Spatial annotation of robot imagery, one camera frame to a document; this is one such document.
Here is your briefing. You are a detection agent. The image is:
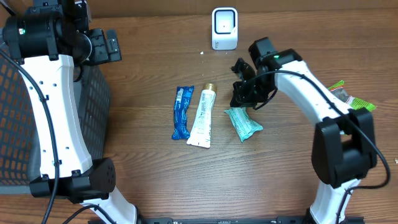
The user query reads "teal wet wipes pack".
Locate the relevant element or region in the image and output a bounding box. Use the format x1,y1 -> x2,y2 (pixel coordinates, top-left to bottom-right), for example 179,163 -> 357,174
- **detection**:
224,108 -> 264,142

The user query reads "white tube gold cap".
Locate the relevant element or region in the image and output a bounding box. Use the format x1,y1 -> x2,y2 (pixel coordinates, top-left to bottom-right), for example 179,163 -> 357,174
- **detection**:
187,83 -> 217,149

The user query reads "blue snack wrapper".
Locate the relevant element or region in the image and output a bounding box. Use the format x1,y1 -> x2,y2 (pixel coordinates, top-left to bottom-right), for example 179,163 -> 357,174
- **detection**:
172,86 -> 195,140

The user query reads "green gummy candy bag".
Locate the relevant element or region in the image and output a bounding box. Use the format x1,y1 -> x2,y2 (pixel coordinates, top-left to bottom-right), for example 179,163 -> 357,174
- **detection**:
328,80 -> 377,111

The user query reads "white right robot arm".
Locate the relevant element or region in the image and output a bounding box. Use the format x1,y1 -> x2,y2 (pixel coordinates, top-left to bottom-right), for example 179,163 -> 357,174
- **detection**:
230,37 -> 377,223

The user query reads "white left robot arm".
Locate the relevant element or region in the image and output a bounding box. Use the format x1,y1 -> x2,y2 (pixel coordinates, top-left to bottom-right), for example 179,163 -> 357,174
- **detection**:
1,0 -> 142,223

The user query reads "white barcode scanner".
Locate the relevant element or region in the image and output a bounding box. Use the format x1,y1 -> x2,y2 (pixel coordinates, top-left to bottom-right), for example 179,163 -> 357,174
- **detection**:
211,7 -> 238,50

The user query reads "cardboard back panel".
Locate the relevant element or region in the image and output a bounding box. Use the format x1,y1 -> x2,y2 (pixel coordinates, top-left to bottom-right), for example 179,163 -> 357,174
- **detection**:
86,0 -> 398,19

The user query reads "grey plastic basket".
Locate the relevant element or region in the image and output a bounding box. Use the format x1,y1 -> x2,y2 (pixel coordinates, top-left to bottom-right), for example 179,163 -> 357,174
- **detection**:
0,27 -> 111,195

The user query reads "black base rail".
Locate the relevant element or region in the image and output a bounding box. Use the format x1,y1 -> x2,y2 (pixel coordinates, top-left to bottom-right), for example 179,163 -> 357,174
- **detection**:
142,216 -> 307,224

